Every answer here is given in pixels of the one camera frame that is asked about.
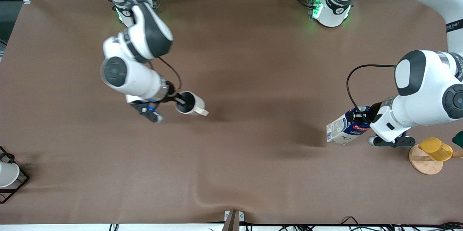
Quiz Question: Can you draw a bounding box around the black wire rack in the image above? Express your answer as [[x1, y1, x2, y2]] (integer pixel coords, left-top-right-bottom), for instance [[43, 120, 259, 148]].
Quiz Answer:
[[0, 146, 30, 204]]

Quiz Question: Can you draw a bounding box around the grey metal table bracket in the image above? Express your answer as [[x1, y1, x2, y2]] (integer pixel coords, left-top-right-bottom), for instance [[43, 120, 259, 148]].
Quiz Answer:
[[221, 210, 245, 231]]

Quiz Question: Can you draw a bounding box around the brown table cloth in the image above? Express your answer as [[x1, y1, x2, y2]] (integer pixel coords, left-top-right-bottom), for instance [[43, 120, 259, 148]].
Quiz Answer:
[[0, 0, 463, 225]]

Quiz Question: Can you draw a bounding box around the yellow plastic cup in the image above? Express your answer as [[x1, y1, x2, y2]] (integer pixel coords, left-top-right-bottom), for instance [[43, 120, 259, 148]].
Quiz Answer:
[[419, 137, 453, 161]]

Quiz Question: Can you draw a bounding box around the white and blue milk carton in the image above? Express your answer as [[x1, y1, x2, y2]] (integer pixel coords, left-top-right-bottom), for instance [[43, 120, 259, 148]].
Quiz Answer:
[[326, 106, 371, 145]]

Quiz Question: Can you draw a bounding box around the white cup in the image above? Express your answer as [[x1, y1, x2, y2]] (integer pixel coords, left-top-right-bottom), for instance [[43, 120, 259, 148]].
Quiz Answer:
[[0, 161, 20, 188]]

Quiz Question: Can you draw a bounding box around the round wooden cup stand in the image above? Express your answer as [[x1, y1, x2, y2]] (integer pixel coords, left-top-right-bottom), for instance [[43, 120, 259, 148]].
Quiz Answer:
[[409, 144, 463, 175]]

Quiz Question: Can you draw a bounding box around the white mug with black lettering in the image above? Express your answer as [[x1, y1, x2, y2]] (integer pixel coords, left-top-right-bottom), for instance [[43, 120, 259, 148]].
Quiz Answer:
[[175, 91, 209, 117]]

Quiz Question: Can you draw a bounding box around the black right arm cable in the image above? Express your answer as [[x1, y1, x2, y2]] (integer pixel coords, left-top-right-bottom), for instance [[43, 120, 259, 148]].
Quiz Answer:
[[157, 56, 182, 94]]

